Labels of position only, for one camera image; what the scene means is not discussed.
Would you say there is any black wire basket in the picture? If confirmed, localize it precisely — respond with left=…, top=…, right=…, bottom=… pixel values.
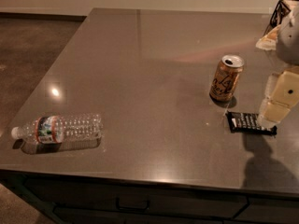
left=264, top=0, right=299, bottom=34

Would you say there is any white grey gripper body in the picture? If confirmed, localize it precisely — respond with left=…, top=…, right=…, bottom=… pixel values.
left=276, top=7, right=299, bottom=65

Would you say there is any clear plastic water bottle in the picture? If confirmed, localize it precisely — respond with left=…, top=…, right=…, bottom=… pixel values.
left=11, top=114, right=102, bottom=145

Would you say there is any black drawer handle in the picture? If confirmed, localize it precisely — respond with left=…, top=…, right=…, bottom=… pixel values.
left=115, top=197, right=150, bottom=212

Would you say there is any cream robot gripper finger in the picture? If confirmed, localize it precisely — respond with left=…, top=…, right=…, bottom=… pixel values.
left=258, top=66, right=299, bottom=128

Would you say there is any dark cabinet drawer front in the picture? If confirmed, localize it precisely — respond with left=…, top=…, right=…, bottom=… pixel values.
left=25, top=178, right=247, bottom=218

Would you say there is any gold LaCroix soda can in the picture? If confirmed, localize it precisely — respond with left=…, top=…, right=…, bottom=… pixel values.
left=209, top=54, right=245, bottom=103

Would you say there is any black snack bar wrapper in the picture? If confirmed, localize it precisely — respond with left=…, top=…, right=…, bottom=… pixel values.
left=226, top=111, right=277, bottom=136

